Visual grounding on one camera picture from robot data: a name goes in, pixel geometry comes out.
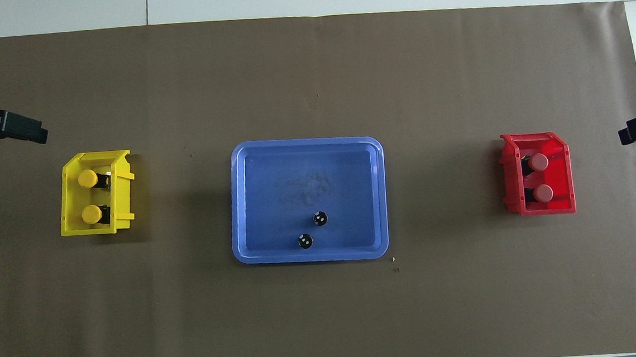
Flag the red plastic bin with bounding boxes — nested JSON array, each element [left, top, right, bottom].
[[498, 130, 577, 218]]

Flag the yellow plastic bin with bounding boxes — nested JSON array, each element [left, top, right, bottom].
[[55, 149, 138, 238]]

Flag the blue plastic tray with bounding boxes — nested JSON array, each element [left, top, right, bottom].
[[225, 132, 392, 269]]

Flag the brown paper table mat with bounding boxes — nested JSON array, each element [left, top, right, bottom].
[[0, 0, 636, 357]]

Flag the red push button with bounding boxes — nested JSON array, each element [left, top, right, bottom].
[[523, 183, 555, 205], [520, 152, 551, 175]]

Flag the yellow push button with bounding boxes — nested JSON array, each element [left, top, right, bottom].
[[80, 203, 113, 226], [76, 167, 112, 191]]

